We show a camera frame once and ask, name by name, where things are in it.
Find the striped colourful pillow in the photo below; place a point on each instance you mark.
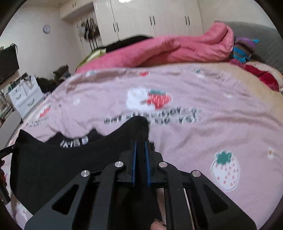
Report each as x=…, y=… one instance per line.
x=244, y=48

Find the grey quilted headboard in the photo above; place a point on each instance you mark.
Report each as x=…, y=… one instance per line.
x=269, y=49

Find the black sweater orange cuffs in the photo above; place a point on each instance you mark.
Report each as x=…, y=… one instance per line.
x=39, y=170

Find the beige bed sheet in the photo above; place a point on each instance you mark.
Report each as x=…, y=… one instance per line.
x=254, y=85

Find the red patterned pillow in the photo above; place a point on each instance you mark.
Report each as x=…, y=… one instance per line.
x=265, y=73

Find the pink strawberry print quilt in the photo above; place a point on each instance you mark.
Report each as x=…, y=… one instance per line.
x=198, y=119

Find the black garment on bed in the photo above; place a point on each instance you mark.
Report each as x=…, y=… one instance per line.
x=126, y=42

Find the pink comforter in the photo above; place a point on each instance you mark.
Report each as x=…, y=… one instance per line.
x=215, y=45

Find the dark clothes pile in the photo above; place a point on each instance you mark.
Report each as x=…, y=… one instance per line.
x=60, y=75

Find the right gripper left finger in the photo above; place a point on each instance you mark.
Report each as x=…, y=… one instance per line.
x=91, y=200

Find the white drawer cabinet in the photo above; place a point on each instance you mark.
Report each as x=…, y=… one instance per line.
x=25, y=96

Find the black television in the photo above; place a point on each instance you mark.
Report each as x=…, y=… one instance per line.
x=8, y=63

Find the hanging bags on door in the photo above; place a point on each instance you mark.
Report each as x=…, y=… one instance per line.
x=90, y=32

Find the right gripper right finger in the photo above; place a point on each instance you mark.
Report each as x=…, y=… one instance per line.
x=188, y=200

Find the right hand thumb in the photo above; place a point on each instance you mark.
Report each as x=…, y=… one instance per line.
x=158, y=225

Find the white wardrobe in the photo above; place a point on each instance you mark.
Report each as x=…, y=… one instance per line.
x=118, y=20

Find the green blanket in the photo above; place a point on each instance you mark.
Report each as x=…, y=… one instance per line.
x=93, y=55

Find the round wall clock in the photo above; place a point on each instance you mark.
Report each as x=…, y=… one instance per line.
x=46, y=29

